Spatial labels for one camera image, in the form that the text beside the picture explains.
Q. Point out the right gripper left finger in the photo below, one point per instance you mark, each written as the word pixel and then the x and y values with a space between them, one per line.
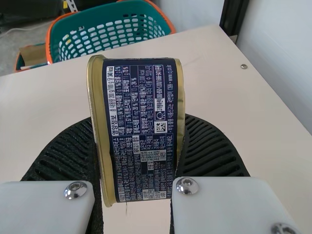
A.
pixel 44 207

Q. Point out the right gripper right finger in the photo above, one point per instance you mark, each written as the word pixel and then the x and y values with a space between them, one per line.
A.
pixel 219 207

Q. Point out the rectangular tin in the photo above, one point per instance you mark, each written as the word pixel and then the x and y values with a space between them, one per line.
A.
pixel 136 126

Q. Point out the teal shopping basket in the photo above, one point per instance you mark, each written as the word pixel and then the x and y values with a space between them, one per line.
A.
pixel 109 14

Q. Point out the cardboard box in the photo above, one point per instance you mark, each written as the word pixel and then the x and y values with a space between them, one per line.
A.
pixel 30 54

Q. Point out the black post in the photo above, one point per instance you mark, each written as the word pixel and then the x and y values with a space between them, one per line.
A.
pixel 232 17

